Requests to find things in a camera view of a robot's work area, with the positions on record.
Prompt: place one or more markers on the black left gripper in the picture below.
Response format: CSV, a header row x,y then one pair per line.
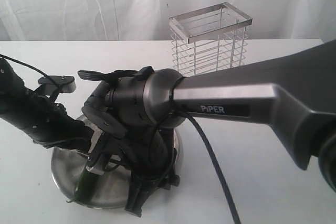
x,y
61,130

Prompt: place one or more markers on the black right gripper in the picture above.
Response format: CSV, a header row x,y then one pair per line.
x,y
150,156

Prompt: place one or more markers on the green chili pepper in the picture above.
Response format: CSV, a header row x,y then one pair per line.
x,y
84,189

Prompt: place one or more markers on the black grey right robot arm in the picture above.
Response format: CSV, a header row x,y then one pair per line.
x,y
293,95

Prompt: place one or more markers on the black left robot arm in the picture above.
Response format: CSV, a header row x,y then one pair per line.
x,y
36,112

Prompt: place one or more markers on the round stainless steel plate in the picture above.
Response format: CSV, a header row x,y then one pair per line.
x,y
111,190

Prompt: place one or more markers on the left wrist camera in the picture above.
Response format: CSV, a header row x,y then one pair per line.
x,y
64,84

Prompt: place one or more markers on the metal wire utensil rack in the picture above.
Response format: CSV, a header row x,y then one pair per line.
x,y
210,39

